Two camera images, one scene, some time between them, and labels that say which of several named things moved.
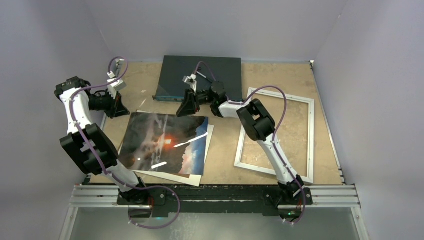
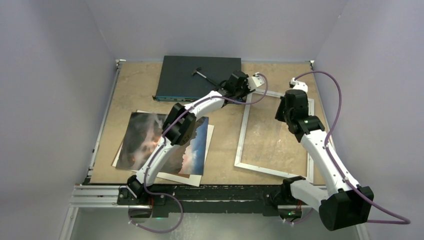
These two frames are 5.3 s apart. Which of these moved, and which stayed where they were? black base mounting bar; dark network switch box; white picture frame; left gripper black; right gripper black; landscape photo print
Moved: left gripper black; right gripper black
Stayed: black base mounting bar; landscape photo print; dark network switch box; white picture frame
